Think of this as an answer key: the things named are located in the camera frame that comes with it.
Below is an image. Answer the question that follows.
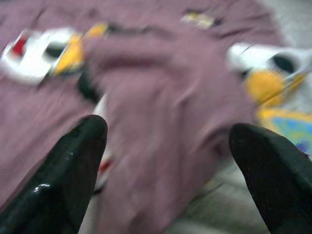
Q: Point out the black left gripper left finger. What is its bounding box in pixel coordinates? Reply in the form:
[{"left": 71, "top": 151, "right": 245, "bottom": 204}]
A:
[{"left": 0, "top": 115, "right": 108, "bottom": 234}]

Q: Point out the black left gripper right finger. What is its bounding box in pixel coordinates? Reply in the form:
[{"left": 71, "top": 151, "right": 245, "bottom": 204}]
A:
[{"left": 229, "top": 123, "right": 312, "bottom": 234}]

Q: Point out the yellow blue children's book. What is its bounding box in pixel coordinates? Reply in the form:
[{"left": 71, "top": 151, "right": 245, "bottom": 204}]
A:
[{"left": 255, "top": 107, "right": 312, "bottom": 156}]

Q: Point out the white red paper scrap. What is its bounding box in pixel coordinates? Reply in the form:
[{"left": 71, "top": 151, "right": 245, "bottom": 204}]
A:
[{"left": 93, "top": 93, "right": 115, "bottom": 195}]

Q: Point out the white yellow plush toy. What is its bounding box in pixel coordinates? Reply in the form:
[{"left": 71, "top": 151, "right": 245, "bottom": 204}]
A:
[{"left": 226, "top": 42, "right": 312, "bottom": 108}]

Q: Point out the white plush toy red patch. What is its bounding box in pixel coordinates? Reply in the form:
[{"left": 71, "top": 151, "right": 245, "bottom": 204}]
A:
[{"left": 0, "top": 23, "right": 109, "bottom": 85}]

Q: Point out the pink cartoon print blanket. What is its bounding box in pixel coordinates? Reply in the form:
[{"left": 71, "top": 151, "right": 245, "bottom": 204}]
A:
[{"left": 0, "top": 0, "right": 288, "bottom": 234}]

